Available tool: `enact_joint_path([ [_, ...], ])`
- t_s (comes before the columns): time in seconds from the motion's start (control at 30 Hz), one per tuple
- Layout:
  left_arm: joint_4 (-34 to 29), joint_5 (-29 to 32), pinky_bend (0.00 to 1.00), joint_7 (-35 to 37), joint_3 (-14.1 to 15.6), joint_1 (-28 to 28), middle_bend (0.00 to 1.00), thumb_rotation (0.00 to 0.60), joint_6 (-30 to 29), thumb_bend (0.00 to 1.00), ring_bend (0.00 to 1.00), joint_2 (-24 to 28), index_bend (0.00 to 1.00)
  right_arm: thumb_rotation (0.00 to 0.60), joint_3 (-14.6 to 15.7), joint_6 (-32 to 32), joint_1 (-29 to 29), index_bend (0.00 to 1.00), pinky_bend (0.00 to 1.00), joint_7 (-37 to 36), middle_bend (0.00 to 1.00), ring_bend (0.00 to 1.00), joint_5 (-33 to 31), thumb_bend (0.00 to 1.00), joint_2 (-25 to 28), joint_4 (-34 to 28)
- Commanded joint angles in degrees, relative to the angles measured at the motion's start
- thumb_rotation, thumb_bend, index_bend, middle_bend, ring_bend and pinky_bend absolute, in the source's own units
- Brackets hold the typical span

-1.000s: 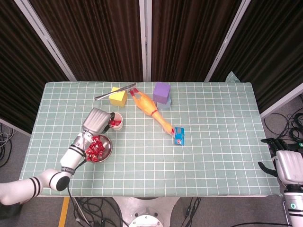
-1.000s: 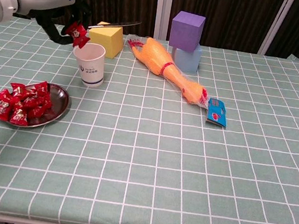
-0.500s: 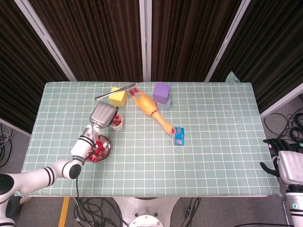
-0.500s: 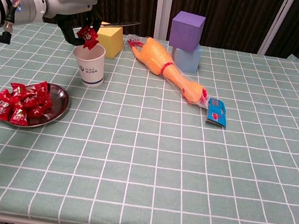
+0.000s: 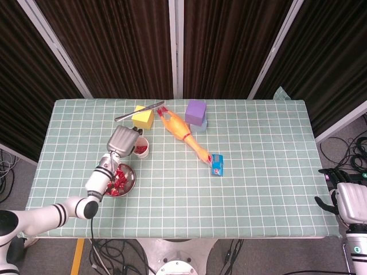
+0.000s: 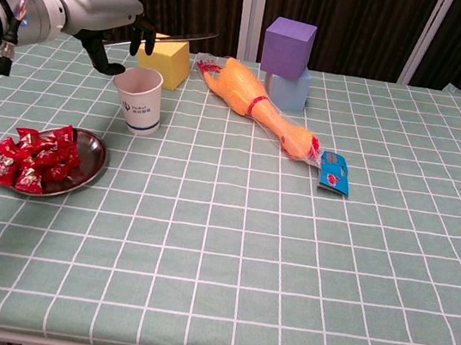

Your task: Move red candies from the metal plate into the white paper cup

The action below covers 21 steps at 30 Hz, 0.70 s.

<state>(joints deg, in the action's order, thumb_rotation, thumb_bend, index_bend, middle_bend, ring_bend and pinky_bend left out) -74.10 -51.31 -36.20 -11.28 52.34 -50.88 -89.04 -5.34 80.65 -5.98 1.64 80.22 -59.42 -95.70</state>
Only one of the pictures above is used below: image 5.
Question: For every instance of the yellow foam cube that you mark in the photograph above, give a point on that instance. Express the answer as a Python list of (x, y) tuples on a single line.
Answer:
[(142, 121)]

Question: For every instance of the dark brown partition panel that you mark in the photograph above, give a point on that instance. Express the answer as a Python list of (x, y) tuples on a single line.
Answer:
[(28, 86), (114, 43), (329, 57), (229, 43)]

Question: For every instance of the silver table knife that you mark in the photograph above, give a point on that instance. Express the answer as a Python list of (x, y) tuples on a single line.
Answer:
[(123, 117)]

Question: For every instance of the purple foam cube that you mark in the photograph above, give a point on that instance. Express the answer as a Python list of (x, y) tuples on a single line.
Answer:
[(195, 113)]

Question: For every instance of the red object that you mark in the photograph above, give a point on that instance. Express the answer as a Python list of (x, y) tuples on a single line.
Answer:
[(141, 149)]

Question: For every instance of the red candy heap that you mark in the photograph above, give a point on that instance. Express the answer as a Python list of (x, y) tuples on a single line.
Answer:
[(120, 176)]

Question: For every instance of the blue printed card packet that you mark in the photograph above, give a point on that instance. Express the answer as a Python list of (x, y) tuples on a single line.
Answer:
[(217, 166)]

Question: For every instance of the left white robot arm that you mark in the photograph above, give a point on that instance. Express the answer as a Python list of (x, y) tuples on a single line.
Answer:
[(99, 180)]

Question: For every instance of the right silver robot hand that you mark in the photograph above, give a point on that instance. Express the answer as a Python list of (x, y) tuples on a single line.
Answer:
[(352, 203)]

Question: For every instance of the white paper cup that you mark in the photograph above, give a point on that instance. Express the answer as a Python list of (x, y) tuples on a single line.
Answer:
[(143, 155)]

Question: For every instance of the black device with green sticker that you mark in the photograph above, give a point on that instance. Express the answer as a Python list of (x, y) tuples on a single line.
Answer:
[(358, 177)]

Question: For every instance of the yellow rubber chicken toy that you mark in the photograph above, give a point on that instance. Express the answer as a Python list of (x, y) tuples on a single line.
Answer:
[(177, 126)]

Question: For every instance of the metal bowl of red candies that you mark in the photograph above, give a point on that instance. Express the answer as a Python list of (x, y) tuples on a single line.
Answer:
[(130, 177)]

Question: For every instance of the green checkered tablecloth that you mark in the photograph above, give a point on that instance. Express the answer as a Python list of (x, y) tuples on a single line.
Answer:
[(200, 200)]

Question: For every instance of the light blue foam cube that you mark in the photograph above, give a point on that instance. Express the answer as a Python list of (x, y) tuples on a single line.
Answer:
[(199, 129)]

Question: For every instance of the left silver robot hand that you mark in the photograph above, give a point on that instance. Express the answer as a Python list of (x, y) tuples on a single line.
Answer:
[(121, 140)]

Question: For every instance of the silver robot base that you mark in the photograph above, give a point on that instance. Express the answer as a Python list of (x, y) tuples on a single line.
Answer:
[(177, 257)]

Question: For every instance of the yellow floor tape strip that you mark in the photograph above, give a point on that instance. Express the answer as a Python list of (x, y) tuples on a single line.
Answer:
[(77, 257)]

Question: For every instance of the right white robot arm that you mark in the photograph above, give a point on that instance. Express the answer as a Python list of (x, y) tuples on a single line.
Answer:
[(357, 252)]

